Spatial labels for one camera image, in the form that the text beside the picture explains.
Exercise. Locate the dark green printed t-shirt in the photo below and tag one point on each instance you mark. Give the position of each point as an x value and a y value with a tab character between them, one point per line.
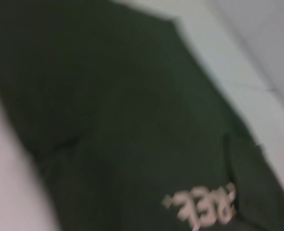
108	108

